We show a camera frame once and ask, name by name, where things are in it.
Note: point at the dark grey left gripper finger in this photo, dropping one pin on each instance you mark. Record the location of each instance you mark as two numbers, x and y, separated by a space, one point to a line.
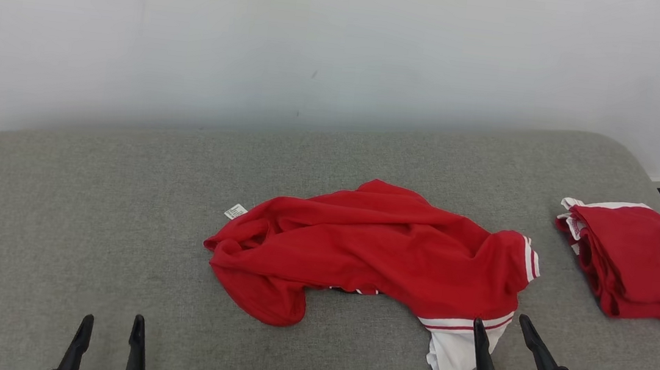
73 354
136 354

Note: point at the grey fabric sofa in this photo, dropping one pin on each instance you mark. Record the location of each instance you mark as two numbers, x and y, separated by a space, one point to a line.
118 218

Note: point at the red shirt with white sleeves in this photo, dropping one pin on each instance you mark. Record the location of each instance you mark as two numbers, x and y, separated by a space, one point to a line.
373 244

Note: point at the red shirt with white hem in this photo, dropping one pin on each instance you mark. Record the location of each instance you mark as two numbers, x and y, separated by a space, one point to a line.
635 260

